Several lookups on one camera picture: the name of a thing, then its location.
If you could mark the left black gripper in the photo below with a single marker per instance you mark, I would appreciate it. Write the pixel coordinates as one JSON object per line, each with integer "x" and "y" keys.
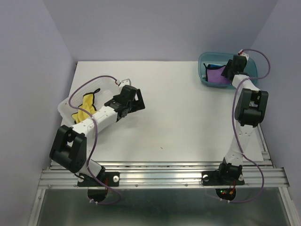
{"x": 138, "y": 104}

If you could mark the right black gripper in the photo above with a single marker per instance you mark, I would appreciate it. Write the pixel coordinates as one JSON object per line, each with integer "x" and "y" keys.
{"x": 225, "y": 72}

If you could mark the purple and grey towel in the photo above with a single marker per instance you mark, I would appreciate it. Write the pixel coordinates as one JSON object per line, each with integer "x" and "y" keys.
{"x": 215, "y": 76}

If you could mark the blue and black towel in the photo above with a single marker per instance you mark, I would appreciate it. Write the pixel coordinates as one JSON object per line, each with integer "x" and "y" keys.
{"x": 213, "y": 66}

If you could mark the yellow towel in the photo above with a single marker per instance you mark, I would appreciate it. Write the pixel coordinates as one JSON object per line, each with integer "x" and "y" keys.
{"x": 88, "y": 105}

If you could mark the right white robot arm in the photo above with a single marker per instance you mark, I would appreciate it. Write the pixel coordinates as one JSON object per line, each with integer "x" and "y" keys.
{"x": 248, "y": 110}

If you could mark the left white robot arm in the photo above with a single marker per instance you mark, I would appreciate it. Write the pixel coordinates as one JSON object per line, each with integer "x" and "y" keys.
{"x": 73, "y": 146}

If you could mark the teal plastic tub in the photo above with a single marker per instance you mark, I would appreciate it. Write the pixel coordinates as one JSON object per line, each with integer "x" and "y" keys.
{"x": 216, "y": 58}

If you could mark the white plastic basket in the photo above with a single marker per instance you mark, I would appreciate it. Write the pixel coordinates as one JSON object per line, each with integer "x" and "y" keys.
{"x": 108, "y": 88}

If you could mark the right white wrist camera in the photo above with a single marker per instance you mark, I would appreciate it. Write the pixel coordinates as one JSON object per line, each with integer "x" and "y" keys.
{"x": 243, "y": 53}

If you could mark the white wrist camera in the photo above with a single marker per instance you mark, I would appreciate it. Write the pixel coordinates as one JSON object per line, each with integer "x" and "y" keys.
{"x": 243, "y": 53}
{"x": 124, "y": 82}

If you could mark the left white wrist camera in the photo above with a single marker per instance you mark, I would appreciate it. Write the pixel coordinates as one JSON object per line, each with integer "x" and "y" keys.
{"x": 124, "y": 82}

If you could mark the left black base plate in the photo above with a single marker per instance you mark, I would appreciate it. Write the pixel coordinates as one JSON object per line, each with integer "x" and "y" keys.
{"x": 110, "y": 179}

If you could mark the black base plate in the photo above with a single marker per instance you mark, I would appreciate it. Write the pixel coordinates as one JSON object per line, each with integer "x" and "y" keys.
{"x": 225, "y": 175}
{"x": 110, "y": 179}

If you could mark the aluminium mounting rail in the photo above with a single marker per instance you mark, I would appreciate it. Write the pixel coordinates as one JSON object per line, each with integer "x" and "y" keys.
{"x": 161, "y": 175}

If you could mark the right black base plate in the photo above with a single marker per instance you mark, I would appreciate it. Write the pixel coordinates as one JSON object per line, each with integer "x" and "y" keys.
{"x": 225, "y": 175}

